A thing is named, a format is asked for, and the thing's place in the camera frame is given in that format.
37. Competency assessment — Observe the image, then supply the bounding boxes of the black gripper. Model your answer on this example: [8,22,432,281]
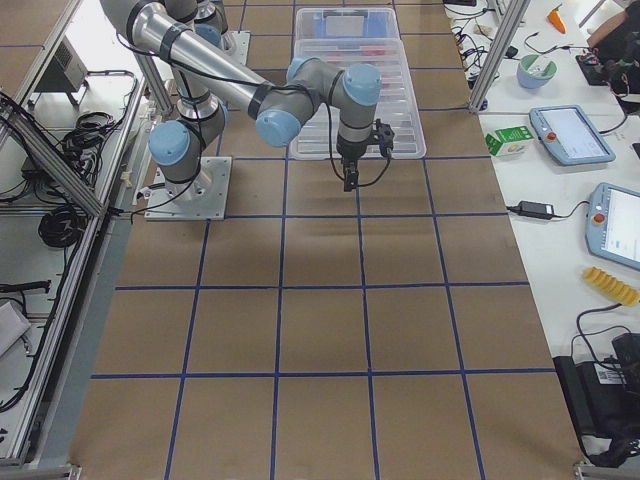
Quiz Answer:
[336,137,370,192]

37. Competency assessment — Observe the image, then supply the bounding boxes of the clear plastic box lid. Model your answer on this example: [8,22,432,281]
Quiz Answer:
[289,37,426,160]

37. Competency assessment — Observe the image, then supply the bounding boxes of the clear plastic storage box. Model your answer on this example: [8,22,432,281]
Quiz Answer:
[294,7,400,55]

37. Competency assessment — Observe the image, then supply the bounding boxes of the green white carton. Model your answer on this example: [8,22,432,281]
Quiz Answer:
[485,125,534,157]

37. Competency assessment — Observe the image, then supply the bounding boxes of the black power adapter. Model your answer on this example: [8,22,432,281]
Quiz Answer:
[518,200,555,220]

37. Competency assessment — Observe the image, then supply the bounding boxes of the green blue bowl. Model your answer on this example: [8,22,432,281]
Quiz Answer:
[516,54,557,89]

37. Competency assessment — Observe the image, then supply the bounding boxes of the teach pendant tablet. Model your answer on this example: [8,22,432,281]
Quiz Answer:
[529,105,616,166]
[585,183,639,270]

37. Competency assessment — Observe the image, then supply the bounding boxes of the orange toy carrot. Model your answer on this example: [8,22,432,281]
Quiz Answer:
[546,4,567,34]

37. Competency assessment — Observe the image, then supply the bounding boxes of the yellow toy corn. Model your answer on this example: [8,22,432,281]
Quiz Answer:
[582,267,639,307]

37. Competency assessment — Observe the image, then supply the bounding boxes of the black computer case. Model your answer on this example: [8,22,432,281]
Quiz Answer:
[553,333,639,468]

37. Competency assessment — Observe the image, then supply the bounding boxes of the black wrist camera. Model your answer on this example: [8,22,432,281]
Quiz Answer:
[374,119,395,160]

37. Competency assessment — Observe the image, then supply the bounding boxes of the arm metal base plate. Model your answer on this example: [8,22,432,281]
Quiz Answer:
[143,156,232,221]
[223,30,251,65]

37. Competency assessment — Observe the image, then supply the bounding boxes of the aluminium frame post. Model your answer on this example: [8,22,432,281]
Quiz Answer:
[468,0,530,113]

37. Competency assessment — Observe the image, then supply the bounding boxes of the black coiled cable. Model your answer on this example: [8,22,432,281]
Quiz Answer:
[38,204,84,249]

